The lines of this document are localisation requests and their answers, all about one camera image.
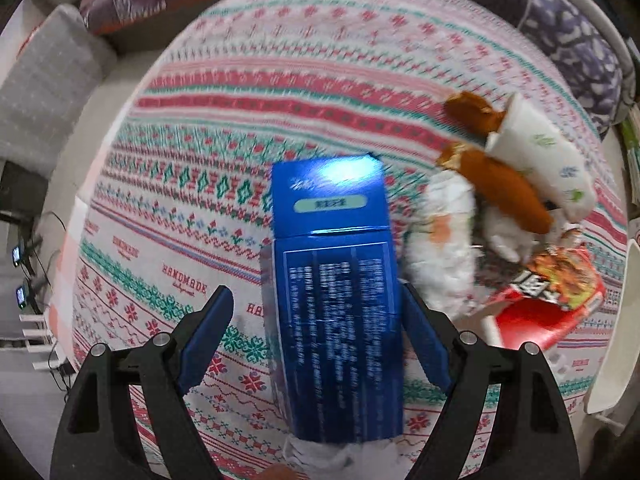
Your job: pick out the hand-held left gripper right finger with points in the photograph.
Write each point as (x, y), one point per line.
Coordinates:
(425, 340)

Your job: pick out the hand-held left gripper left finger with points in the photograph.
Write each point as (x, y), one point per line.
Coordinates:
(207, 335)

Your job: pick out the white plastic wrapper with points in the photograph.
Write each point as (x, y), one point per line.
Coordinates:
(442, 270)

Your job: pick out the blue cardboard box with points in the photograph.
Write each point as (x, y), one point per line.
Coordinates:
(340, 310)

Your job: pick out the red instant noodle bowl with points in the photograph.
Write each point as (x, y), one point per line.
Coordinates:
(530, 320)

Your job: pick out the white printed paper cup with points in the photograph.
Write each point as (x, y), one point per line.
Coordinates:
(540, 155)

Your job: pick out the small black charger device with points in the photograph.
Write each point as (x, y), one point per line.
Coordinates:
(22, 295)
(17, 256)

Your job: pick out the patterned knit tablecloth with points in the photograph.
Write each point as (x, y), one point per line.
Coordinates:
(250, 110)

